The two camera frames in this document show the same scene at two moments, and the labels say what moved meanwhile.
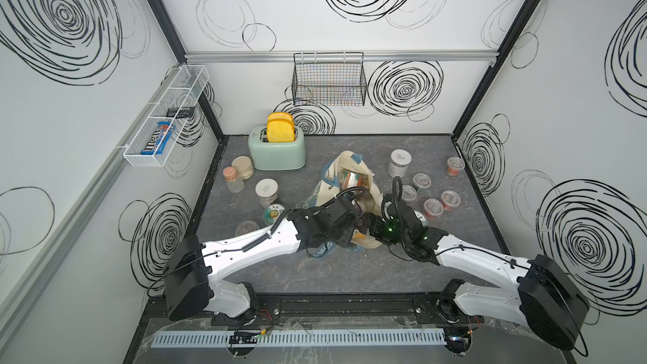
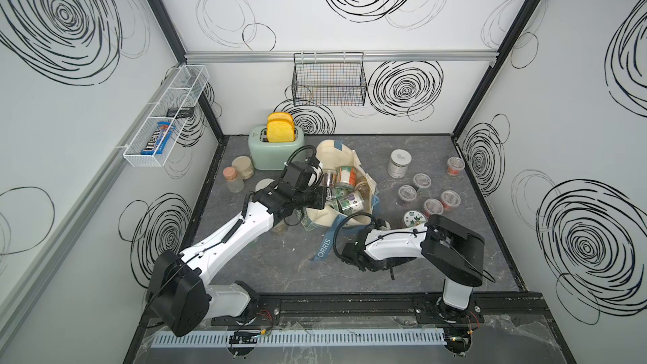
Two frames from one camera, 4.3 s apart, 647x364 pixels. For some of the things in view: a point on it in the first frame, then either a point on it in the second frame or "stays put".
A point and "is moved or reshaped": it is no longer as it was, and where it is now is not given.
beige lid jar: x=244 y=167 stays put
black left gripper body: x=342 y=238 -> x=310 y=198
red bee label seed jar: x=455 y=165 stays put
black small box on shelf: x=184 y=112 stays put
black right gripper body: x=383 y=230 -> x=377 y=267
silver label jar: x=398 y=163 stays put
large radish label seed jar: x=424 y=222 stays put
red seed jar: x=450 y=199 stays put
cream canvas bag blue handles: x=348 y=174 is moved or reshaped
